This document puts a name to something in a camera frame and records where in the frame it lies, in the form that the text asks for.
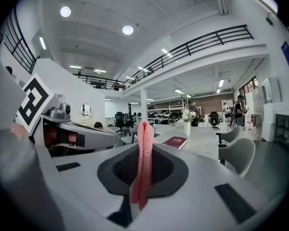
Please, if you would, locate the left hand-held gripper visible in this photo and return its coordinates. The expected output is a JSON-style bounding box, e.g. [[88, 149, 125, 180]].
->
[[15, 73, 118, 151]]

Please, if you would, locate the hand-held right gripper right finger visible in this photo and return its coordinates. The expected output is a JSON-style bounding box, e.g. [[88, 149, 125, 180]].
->
[[134, 143, 271, 231]]

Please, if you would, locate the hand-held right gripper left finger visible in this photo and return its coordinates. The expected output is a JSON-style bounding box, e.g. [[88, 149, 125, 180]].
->
[[35, 142, 140, 231]]

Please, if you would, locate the dark red book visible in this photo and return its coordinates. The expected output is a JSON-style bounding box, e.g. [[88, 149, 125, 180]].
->
[[161, 136, 188, 150]]

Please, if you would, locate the pink cloth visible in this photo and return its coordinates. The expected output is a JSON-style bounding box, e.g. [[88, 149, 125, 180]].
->
[[130, 121, 158, 211]]

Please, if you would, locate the black office chair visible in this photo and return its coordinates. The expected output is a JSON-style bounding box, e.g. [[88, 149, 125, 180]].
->
[[114, 111, 126, 135], [208, 111, 221, 130]]

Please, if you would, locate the grey chair with black legs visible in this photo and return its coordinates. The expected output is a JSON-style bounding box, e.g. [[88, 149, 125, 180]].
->
[[120, 123, 139, 145]]

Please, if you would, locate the grey shell chair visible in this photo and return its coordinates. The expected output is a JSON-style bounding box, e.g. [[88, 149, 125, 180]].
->
[[218, 137, 256, 178], [215, 126, 243, 147]]

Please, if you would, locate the white pillar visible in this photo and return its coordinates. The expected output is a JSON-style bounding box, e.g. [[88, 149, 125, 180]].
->
[[140, 88, 148, 123]]

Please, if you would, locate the white flower bouquet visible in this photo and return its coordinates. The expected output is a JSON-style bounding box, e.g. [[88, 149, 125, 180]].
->
[[182, 109, 197, 124]]

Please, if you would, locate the white shelf rack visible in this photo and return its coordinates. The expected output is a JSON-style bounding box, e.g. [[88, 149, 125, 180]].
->
[[146, 104, 186, 125]]

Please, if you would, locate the black shelf rack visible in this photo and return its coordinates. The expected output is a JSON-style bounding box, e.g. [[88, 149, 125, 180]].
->
[[274, 112, 289, 151]]

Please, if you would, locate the black mezzanine railing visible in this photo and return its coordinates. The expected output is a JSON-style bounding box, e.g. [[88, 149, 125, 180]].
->
[[73, 25, 255, 91], [3, 7, 40, 75]]

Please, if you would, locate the round wall mirror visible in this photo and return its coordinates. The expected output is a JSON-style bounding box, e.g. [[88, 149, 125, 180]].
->
[[80, 103, 92, 117]]

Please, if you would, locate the blue wall poster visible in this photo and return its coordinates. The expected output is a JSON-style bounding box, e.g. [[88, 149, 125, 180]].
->
[[280, 41, 289, 67]]

